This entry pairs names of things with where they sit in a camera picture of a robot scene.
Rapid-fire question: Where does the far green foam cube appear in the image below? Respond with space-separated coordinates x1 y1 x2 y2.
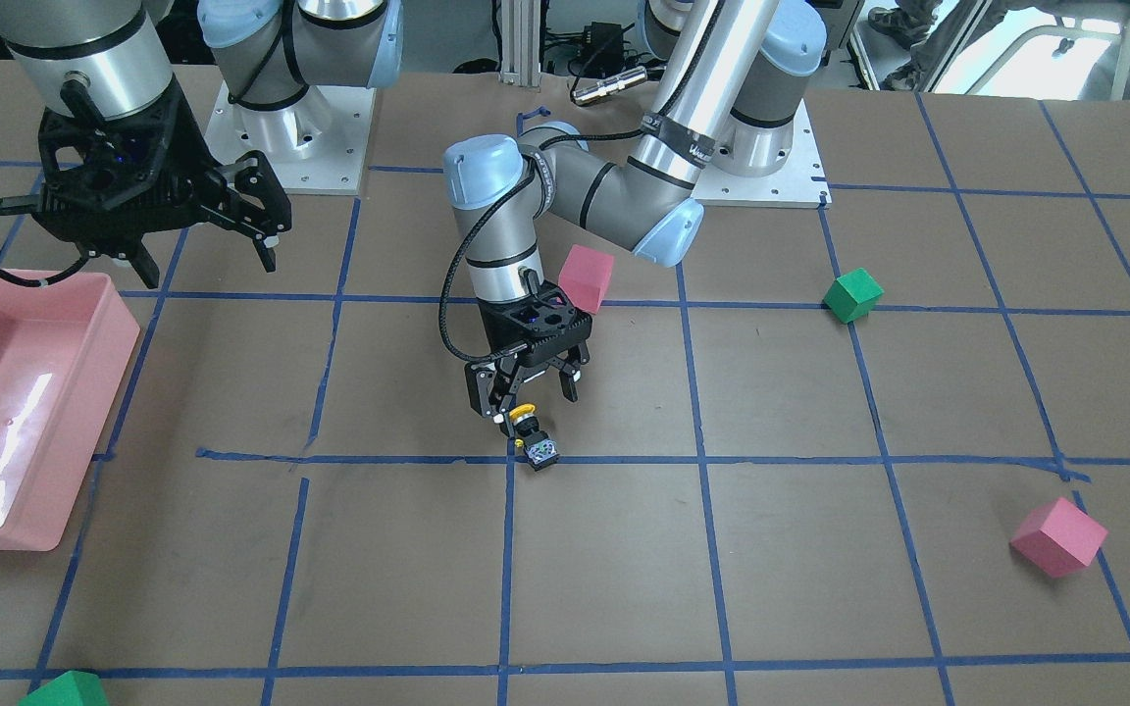
822 268 885 325

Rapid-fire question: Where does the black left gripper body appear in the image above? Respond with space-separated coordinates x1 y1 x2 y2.
466 281 593 419

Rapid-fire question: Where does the yellow black push button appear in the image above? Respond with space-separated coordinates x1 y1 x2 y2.
509 403 560 471

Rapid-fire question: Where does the green foam cube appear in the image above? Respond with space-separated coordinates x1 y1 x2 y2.
822 268 885 325
18 671 111 706

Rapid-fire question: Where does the pink plastic bin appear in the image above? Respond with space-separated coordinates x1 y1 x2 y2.
0 273 139 551

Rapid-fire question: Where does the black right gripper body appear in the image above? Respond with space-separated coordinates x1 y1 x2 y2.
35 77 232 263

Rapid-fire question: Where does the pink foam cube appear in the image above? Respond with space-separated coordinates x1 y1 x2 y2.
1009 497 1109 579
556 244 615 316

